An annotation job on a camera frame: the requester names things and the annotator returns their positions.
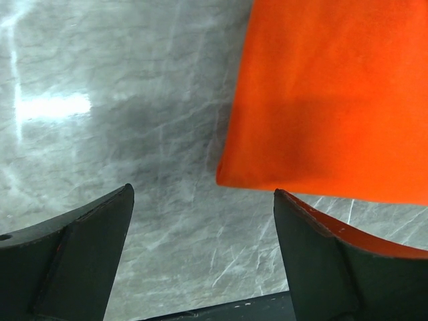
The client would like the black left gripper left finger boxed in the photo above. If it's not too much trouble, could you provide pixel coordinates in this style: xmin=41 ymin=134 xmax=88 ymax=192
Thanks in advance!
xmin=1 ymin=184 xmax=134 ymax=320

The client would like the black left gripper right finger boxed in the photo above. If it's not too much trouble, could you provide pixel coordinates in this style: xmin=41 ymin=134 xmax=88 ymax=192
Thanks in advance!
xmin=274 ymin=190 xmax=427 ymax=320

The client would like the orange t-shirt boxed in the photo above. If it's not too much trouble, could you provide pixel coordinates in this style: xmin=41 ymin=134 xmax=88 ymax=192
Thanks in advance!
xmin=216 ymin=1 xmax=427 ymax=205

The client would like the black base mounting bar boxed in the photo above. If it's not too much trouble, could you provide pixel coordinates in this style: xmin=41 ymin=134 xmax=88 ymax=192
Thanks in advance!
xmin=146 ymin=291 xmax=296 ymax=321

